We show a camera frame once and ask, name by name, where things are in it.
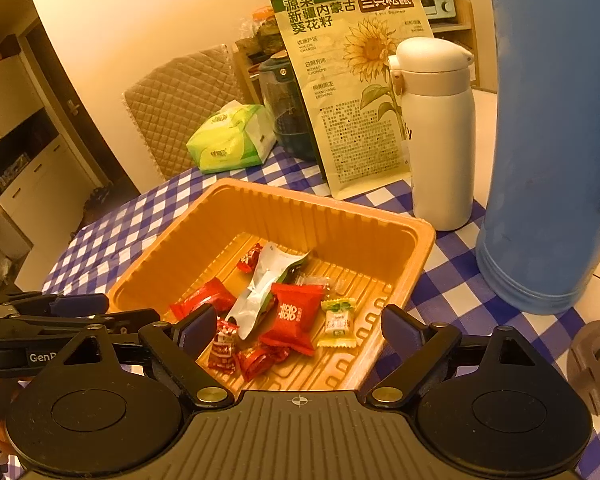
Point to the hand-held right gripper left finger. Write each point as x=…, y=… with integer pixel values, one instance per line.
x=200, y=330

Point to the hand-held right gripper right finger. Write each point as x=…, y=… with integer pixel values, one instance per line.
x=405, y=330

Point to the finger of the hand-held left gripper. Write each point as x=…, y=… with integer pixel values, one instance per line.
x=105, y=321
x=80, y=303

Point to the red patterned candy packet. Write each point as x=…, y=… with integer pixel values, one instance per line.
x=223, y=347

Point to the yellow candy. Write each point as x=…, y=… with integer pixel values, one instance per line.
x=337, y=322

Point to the seaweed snack packet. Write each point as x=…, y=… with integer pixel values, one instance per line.
x=260, y=285

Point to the orange plastic tray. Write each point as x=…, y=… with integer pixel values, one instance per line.
x=370, y=255

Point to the small red candy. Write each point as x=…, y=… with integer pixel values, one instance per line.
x=250, y=257

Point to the large red snack packet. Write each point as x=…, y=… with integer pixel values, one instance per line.
x=292, y=317

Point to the red twisted candy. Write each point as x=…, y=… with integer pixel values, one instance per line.
x=257, y=360

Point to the blue checked tablecloth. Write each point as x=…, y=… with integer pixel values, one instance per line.
x=455, y=265

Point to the white cabinet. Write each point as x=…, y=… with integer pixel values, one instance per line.
x=25, y=160

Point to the green tissue pack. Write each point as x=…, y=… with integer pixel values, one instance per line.
x=230, y=142

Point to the grey plastic object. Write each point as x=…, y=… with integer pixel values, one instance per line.
x=595, y=370

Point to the white insulated bottle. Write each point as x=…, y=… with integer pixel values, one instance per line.
x=442, y=135

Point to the sunflower seed bag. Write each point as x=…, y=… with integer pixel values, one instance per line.
x=350, y=110

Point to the beige quilted chair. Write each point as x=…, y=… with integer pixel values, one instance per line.
x=180, y=95

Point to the dark green jar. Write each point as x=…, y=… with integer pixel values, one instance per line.
x=287, y=115

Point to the blue thermos flask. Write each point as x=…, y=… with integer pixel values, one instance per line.
x=545, y=135

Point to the pile of snack bags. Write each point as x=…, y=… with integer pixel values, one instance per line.
x=265, y=30

